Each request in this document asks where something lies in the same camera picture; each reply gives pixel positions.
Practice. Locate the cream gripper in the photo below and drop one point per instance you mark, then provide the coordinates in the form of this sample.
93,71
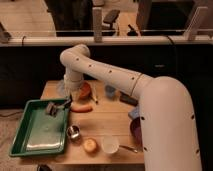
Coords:
72,89

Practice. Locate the black dish brush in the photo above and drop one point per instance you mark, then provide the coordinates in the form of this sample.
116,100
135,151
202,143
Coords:
52,108

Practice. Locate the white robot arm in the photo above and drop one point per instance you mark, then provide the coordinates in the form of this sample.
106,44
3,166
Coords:
167,117

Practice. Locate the green plastic tray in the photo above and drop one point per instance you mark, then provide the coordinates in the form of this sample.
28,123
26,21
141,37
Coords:
38,133

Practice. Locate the clear plastic bag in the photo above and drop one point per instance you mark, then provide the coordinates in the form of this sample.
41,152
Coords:
60,88

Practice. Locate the orange bowl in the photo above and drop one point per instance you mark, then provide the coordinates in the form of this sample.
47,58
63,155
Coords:
84,91

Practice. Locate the yellow pencil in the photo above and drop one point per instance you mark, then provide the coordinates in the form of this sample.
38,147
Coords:
94,95

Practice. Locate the orange carrot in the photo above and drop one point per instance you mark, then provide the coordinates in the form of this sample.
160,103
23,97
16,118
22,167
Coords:
81,108

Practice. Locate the blue plastic cup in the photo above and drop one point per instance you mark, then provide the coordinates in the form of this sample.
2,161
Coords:
110,92

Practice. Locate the small metal cup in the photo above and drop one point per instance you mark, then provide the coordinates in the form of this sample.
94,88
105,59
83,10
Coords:
73,132

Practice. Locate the wooden board table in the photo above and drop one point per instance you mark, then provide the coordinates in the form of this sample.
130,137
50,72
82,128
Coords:
109,117

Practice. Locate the dark rectangular block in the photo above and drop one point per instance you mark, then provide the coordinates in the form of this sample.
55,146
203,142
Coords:
128,100

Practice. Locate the orange round fruit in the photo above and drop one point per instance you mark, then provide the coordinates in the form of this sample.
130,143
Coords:
90,145

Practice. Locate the white plastic cup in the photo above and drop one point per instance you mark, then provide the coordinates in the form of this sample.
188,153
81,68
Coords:
110,144

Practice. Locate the blue sponge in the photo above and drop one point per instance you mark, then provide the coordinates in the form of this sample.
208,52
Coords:
134,113

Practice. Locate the purple bowl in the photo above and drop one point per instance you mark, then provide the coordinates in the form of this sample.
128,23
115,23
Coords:
135,129

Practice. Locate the metal spoon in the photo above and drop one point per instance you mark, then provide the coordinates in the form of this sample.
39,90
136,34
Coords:
128,148

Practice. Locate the black office chair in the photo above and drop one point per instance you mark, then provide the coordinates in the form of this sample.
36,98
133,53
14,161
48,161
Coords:
108,21

